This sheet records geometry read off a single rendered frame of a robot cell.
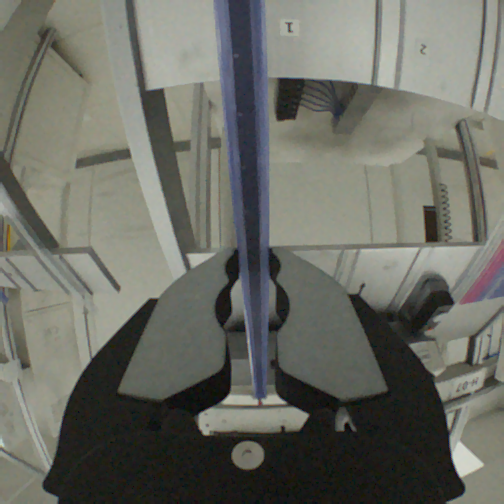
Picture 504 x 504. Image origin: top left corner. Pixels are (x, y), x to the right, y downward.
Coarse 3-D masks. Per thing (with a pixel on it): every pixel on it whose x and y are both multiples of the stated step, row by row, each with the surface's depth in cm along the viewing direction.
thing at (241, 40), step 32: (224, 0) 5; (256, 0) 5; (224, 32) 5; (256, 32) 5; (224, 64) 6; (256, 64) 6; (224, 96) 7; (256, 96) 7; (224, 128) 8; (256, 128) 8; (256, 160) 8; (256, 192) 9; (256, 224) 10; (256, 256) 12; (256, 288) 13; (256, 320) 15; (256, 352) 19; (256, 384) 25
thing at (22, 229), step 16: (0, 192) 15; (0, 208) 16; (16, 208) 17; (16, 224) 17; (32, 240) 19; (48, 256) 21; (48, 272) 22; (64, 272) 24; (64, 288) 25; (80, 304) 27
